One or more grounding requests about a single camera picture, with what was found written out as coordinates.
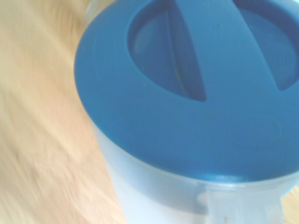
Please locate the clear plastic pitcher blue lid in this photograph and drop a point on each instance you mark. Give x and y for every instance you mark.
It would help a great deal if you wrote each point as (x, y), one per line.
(187, 116)

